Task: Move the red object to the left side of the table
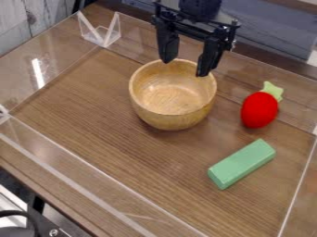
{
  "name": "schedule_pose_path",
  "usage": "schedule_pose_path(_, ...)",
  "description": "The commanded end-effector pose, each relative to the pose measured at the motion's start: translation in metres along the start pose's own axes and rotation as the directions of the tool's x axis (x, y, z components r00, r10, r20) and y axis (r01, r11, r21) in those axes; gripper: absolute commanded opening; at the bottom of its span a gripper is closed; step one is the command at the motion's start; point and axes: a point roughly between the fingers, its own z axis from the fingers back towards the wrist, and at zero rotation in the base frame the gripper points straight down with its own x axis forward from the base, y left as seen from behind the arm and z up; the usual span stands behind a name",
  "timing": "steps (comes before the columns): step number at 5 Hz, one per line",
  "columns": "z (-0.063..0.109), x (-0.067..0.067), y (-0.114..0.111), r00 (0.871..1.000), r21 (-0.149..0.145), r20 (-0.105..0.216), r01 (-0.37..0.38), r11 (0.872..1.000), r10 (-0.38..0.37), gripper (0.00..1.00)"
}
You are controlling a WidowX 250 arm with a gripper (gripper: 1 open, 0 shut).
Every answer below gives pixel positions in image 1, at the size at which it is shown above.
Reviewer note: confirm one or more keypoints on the wooden bowl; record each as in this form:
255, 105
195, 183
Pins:
171, 98

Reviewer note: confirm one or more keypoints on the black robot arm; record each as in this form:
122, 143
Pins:
200, 20

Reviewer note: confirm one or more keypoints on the red plush strawberry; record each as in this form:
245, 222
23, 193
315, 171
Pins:
260, 106

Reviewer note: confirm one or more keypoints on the clear acrylic tray wall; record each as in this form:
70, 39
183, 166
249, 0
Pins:
130, 181

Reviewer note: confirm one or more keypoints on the green rectangular block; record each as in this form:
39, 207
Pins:
241, 163

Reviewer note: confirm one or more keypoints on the clear acrylic corner bracket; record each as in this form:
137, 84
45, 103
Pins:
104, 36

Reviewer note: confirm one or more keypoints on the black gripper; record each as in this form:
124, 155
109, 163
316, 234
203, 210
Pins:
203, 21

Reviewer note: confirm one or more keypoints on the black metal table bracket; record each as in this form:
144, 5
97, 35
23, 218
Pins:
54, 224

